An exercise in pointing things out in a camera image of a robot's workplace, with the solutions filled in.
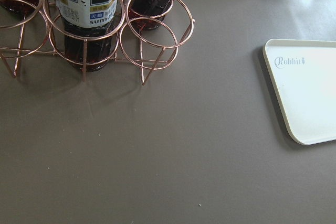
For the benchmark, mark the cream rectangular tray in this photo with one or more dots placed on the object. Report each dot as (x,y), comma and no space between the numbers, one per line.
(302,73)

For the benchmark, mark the tea bottle middle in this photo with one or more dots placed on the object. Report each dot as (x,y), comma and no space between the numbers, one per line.
(87,18)

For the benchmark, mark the copper wire bottle rack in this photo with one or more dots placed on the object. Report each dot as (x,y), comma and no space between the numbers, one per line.
(55,34)

